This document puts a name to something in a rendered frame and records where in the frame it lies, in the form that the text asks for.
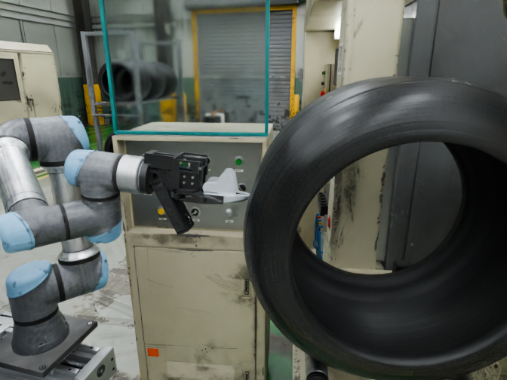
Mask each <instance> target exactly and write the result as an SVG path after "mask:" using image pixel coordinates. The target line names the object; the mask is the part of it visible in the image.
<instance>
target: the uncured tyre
mask: <svg viewBox="0 0 507 380"><path fill-rule="evenodd" d="M473 85H475V86H472V85H468V84H461V83H456V82H450V81H449V80H447V79H446V78H439V77H415V76H387V77H378V78H369V79H365V80H362V81H356V82H353V83H351V84H347V85H344V86H342V87H339V88H337V89H335V90H332V91H331V92H329V93H326V94H325V95H323V96H321V97H319V98H317V99H316V100H314V101H313V102H311V103H310V104H308V105H307V106H306V107H305V108H303V109H302V110H300V111H299V112H298V113H297V114H296V115H295V116H293V117H292V119H290V120H289V121H288V122H287V123H286V124H285V126H284V127H283V128H282V129H281V131H280V132H279V133H278V135H277V136H276V137H275V138H274V140H273V141H272V143H271V145H270V146H269V148H268V150H267V151H266V153H265V155H264V157H263V160H262V162H261V164H260V167H259V170H258V172H257V176H256V179H255V181H254V184H253V188H252V190H251V193H250V197H249V199H248V202H247V208H246V212H245V217H244V231H243V242H244V257H245V261H246V265H247V270H248V273H249V276H250V280H251V283H252V285H253V288H254V291H255V293H256V295H257V298H258V299H259V301H260V304H261V305H262V307H263V309H264V311H265V312H266V314H267V315H268V317H269V318H270V320H271V321H272V322H273V323H274V325H275V326H276V327H277V328H278V329H279V330H280V332H281V333H282V334H283V335H284V336H285V337H286V338H287V339H288V340H290V341H291V342H292V343H293V344H294V345H296V346H297V347H298V348H299V349H300V350H302V351H303V352H305V353H306V354H308V355H309V356H311V357H313V358H314V359H316V360H318V361H320V362H322V363H323V364H326V365H328V366H330V367H332V368H334V369H338V370H339V371H342V372H346V373H348V374H351V375H356V376H360V377H363V378H370V379H374V380H445V379H449V378H456V377H459V376H461V375H466V374H469V373H471V372H475V371H477V370H479V369H483V368H484V367H487V366H489V365H491V364H493V363H495V362H497V361H499V360H501V359H502V358H504V357H507V96H505V95H503V94H501V93H499V92H497V91H494V90H492V89H490V88H487V87H484V86H481V85H479V84H474V83H473ZM334 94H337V95H336V96H334V97H331V98H330V99H328V100H325V101H323V100H324V99H326V98H328V97H330V96H332V95H334ZM420 142H442V143H443V144H445V146H446V147H447V148H448V150H449V151H450V153H451V155H452V156H453V158H454V160H455V162H456V164H457V167H458V169H459V174H460V177H461V182H462V200H461V205H460V209H459V214H458V216H457V218H456V221H455V223H454V226H453V227H452V229H451V231H450V233H449V235H448V236H447V237H446V238H445V239H444V241H443V242H442V243H441V244H440V246H439V247H438V248H437V249H435V250H434V251H433V252H432V253H431V254H429V255H428V256H427V257H425V258H424V259H422V260H421V261H419V262H418V263H416V264H414V265H412V266H410V267H407V268H404V269H401V270H399V271H394V272H391V273H387V274H356V273H352V272H348V271H344V270H341V269H339V268H336V267H334V266H332V265H330V264H328V263H326V262H325V261H323V260H322V259H320V258H319V257H318V256H316V255H315V254H314V253H313V252H312V251H311V250H310V249H309V248H308V247H307V245H306V244H305V243H304V241H303V239H302V238H301V237H300V234H299V232H298V231H297V227H298V225H299V223H300V220H301V218H302V216H303V214H304V213H305V211H306V208H307V207H308V206H309V204H310V203H311V201H312V199H313V198H314V197H315V196H316V195H317V193H318V192H319V191H320V190H321V189H322V188H323V187H324V186H325V185H326V184H327V183H328V182H329V181H330V180H331V179H332V178H333V177H335V175H337V174H338V173H339V172H340V171H342V170H344V169H345V168H346V167H348V166H349V165H351V164H353V163H355V162H356V161H358V160H360V159H362V158H364V157H366V156H368V155H371V154H373V153H374V152H378V151H381V150H383V149H387V148H390V147H393V146H399V145H403V144H408V143H420Z"/></svg>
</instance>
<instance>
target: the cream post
mask: <svg viewBox="0 0 507 380"><path fill-rule="evenodd" d="M404 3H405V0H342V8H341V14H340V16H341V20H340V42H339V49H340V44H341V43H343V59H342V71H341V75H337V78H336V88H339V87H342V86H344V85H347V84H351V83H353V82H356V81H362V80H365V79H369V78H378V77H387V76H397V70H398V58H399V51H400V43H401V30H402V23H403V16H404ZM388 150H389V148H387V149H383V150H381V151H378V152H374V153H373V154H371V155H368V156H366V157H364V158H362V159H360V160H358V161H356V162H355V163H353V164H351V165H349V166H348V167H346V168H345V169H344V170H342V171H340V172H339V173H338V174H337V175H335V177H334V181H333V183H332V181H331V180H330V192H329V204H328V216H327V218H328V217H330V228H328V227H327V239H326V253H325V262H326V263H328V264H330V265H332V266H334V267H336V268H355V269H371V270H375V264H376V252H377V245H378V238H379V225H380V218H381V211H382V204H383V192H384V185H385V177H386V165H387V157H388Z"/></svg>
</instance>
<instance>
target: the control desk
mask: <svg viewBox="0 0 507 380"><path fill-rule="evenodd" d="M272 141H273V124H269V135H268V136H198V135H151V134H116V135H114V136H112V144H113V150H114V153H118V154H123V155H136V156H141V157H144V153H145V152H149V151H150V150H157V151H158V152H160V153H166V154H172V155H176V154H178V153H181V152H190V153H195V154H202V155H207V164H208V174H207V175H206V180H205V182H207V181H208V179H209V178H211V177H220V176H221V174H222V173H223V172H224V170H225V169H226V168H232V169H233V170H234V171H235V174H236V179H237V183H238V190H240V191H243V192H247V193H249V194H250V193H251V190H252V188H253V185H254V181H255V179H256V176H257V172H258V170H259V167H260V164H261V162H262V160H263V157H264V155H265V153H266V151H267V150H268V148H269V146H270V145H271V143H272ZM120 196H121V213H122V228H123V231H124V245H125V251H126V258H127V265H128V277H129V284H130V291H131V303H132V310H133V316H134V329H135V336H136V343H137V355H138V361H139V368H140V380H267V372H268V362H269V338H270V318H269V317H268V315H267V314H266V312H265V311H264V309H263V307H262V305H261V304H260V301H259V299H258V298H257V295H256V293H255V291H254V288H253V285H252V283H251V280H250V276H249V273H248V270H247V265H246V261H245V257H244V242H243V231H244V217H245V212H246V208H247V202H248V200H246V201H242V202H240V203H233V204H197V203H192V202H183V203H184V204H185V206H186V209H187V210H188V212H189V214H190V216H191V217H192V220H193V222H194V225H193V226H192V228H191V229H190V230H189V231H188V232H186V233H183V234H177V233H176V231H175V230H174V227H173V226H172V224H171V221H170V220H169V218H168V217H167V214H166V212H165V211H164V208H163V206H162V205H161V203H160V201H159V199H158V197H157V195H156V193H155V192H153V193H152V194H150V195H147V194H141V195H139V194H133V193H127V192H120ZM147 348H155V349H158V353H159V357H154V356H148V352H147Z"/></svg>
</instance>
